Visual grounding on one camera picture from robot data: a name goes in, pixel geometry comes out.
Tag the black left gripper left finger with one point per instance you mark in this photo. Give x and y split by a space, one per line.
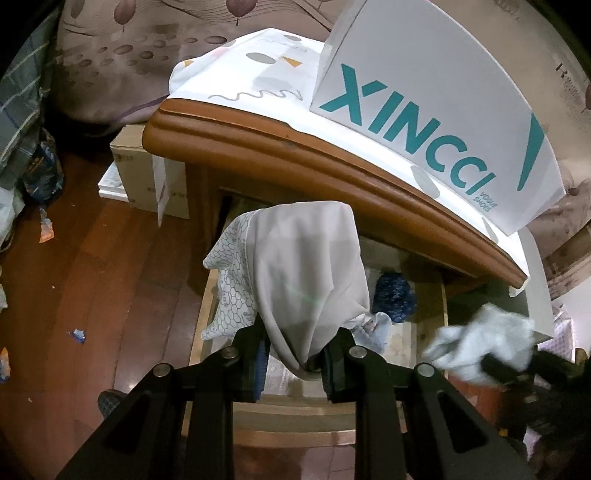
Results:
253 346

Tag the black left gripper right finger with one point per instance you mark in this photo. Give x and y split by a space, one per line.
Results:
339 361

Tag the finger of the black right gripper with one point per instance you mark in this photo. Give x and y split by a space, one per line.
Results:
502 372

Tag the pale grey small garment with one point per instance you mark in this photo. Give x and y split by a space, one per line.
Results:
459 350

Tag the wooden nightstand drawer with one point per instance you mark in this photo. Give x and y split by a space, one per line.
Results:
294 412

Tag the beige grey garment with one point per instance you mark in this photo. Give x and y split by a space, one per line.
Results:
298 268

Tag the white underwear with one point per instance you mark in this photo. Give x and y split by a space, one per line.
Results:
372 331

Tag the dark blue sparkly garment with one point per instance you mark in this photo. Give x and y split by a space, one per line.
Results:
394 296

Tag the plaid slipper foot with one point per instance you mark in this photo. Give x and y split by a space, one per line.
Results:
108 400

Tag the brown cardboard box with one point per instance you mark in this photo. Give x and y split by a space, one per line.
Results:
151 183

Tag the brown wooden nightstand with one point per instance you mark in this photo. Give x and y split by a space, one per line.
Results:
228 152

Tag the white flat box on floor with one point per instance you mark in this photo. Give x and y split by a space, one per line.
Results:
110 185

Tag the orange blue wrapper on floor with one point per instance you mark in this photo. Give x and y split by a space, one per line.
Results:
5 369

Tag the dark blue snack bag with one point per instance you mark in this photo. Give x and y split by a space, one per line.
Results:
43 180

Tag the white patterned table cover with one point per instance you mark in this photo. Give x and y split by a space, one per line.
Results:
271 74

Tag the white leaf-print sheet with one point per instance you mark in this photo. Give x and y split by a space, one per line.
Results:
11 205

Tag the white XINCCI shoe box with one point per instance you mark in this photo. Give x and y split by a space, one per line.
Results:
407 75

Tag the leaf-pattern curtain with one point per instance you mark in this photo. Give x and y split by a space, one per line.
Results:
114 58

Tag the grey plaid blanket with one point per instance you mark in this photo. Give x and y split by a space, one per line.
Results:
23 89

